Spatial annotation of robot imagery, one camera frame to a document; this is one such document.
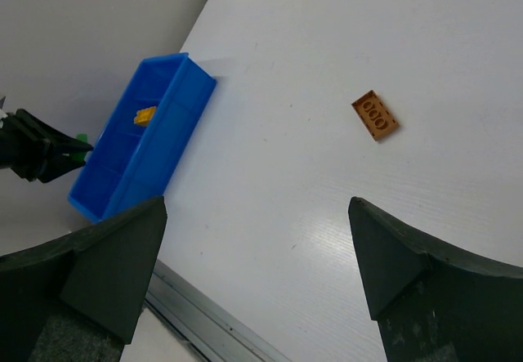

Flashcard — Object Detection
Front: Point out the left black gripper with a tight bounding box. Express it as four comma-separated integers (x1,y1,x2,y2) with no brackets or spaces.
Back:
1,109,86,183

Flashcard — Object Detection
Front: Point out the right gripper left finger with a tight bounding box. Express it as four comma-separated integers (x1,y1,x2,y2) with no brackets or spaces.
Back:
1,196,168,361

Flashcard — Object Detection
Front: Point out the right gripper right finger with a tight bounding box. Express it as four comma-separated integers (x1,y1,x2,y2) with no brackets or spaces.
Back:
348,197,522,361

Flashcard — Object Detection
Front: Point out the green lego plate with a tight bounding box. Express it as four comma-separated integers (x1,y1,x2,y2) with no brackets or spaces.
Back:
69,133,93,162

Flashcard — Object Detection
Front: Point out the brown lego plate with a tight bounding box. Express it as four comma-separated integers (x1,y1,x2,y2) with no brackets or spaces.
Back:
351,90,400,141

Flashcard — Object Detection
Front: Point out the blue compartment bin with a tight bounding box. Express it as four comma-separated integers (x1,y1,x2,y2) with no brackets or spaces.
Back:
69,53,217,222

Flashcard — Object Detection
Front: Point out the aluminium frame rail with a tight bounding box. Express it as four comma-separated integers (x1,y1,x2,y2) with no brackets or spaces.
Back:
145,261,288,361

